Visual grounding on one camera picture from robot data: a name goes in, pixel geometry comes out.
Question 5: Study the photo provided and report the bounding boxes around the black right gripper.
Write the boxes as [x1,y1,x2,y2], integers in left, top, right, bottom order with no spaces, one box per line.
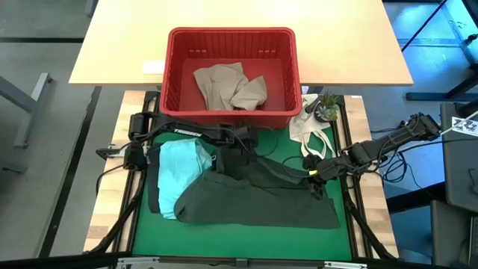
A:
[302,152,350,202]

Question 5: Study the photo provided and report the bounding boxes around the dark green garment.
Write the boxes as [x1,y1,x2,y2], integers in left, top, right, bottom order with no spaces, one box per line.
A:
[173,144,341,229]

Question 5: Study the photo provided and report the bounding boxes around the teal shorts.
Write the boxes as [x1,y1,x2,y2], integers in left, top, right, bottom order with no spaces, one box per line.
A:
[157,137,217,220]

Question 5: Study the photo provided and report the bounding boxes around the dark grey shorts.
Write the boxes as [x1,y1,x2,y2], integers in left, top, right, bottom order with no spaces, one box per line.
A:
[146,143,165,214]

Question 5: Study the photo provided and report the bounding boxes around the red plastic laundry bin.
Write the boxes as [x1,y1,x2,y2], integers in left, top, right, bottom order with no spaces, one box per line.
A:
[159,26,302,130]

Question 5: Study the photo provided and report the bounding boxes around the green work mat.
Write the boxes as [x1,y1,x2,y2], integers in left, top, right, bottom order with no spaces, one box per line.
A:
[84,89,400,269]

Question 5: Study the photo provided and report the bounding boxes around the beige garment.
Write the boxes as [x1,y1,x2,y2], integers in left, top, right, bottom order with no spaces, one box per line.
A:
[193,62,269,112]

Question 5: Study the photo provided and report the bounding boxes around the cream canvas tote bag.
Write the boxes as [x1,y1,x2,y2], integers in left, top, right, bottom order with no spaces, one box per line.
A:
[289,93,338,160]

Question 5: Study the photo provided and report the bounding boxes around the clear spray bottle black cap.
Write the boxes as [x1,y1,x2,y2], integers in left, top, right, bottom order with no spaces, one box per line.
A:
[302,97,324,121]

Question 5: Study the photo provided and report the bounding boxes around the small potted succulent plant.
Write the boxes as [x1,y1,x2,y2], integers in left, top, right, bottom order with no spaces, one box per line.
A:
[314,91,340,123]

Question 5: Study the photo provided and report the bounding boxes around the light wooden side board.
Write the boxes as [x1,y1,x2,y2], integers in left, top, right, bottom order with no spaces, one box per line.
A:
[338,95,400,259]
[84,90,158,252]

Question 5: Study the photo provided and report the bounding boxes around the white paper label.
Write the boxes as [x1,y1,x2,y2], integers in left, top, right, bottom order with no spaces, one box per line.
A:
[141,60,166,75]

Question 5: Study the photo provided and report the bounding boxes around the light wooden desk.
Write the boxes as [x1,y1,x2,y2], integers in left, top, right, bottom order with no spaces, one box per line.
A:
[69,0,415,87]

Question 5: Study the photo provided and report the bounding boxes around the black equipment cart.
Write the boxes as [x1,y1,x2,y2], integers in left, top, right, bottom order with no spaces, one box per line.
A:
[439,100,478,214]

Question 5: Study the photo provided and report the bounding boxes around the dark desk foot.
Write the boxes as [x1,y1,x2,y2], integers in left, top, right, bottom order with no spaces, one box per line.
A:
[405,63,478,102]

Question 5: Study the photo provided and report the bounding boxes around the white fiducial marker tag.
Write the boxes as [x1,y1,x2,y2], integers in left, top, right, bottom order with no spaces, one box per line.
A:
[450,116,478,136]

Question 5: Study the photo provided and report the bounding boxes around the grey desk leg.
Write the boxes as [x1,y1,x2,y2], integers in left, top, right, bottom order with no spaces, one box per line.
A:
[0,72,54,149]

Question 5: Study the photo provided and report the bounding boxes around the black floor cables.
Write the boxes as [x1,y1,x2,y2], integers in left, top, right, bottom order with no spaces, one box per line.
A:
[370,126,478,188]

